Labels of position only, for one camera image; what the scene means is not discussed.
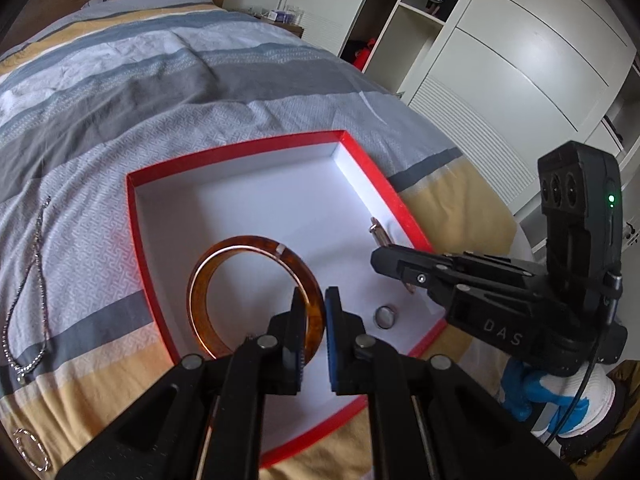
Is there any amber bangle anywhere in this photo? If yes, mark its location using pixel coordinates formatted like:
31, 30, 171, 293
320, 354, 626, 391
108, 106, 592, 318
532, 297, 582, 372
187, 234, 327, 361

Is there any gold metal clip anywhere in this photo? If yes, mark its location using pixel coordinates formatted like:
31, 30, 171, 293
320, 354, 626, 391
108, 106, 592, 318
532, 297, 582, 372
369, 216, 416, 295

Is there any striped bed quilt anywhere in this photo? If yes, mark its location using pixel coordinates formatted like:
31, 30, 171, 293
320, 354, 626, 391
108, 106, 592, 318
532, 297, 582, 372
0, 0, 531, 480

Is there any white nightstand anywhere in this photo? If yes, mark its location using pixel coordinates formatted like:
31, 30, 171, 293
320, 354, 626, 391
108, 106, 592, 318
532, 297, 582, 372
250, 7, 307, 39

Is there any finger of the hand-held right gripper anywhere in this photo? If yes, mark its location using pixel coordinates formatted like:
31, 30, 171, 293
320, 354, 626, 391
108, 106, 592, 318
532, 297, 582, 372
371, 252, 483, 295
382, 245, 548, 288

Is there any red bag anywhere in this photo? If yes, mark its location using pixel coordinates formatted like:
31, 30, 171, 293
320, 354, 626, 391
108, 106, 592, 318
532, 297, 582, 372
352, 37, 376, 69

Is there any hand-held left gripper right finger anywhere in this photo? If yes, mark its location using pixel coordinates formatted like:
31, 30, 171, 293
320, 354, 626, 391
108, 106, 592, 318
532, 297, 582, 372
324, 286, 578, 480

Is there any white wardrobe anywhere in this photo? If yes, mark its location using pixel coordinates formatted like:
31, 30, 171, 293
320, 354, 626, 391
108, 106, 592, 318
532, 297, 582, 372
280, 0, 640, 241

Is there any twisted silver bracelet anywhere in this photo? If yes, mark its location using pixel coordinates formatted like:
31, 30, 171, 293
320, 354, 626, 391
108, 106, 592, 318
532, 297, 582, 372
14, 427, 50, 472

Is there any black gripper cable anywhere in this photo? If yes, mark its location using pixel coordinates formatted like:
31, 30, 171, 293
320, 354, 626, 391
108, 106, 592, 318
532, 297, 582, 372
542, 272, 623, 448

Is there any person's right hand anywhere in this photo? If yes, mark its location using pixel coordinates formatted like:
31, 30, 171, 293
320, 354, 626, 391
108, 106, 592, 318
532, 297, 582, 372
500, 357, 618, 438

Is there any red cardboard box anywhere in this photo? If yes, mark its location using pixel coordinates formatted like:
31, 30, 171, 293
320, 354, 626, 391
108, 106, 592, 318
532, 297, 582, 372
125, 130, 449, 470

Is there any silver chain necklace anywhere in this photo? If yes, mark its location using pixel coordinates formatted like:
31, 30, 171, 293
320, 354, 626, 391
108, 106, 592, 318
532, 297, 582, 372
2, 196, 53, 386

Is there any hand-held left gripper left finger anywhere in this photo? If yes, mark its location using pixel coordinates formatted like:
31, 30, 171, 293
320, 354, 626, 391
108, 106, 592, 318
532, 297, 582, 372
57, 287, 311, 480

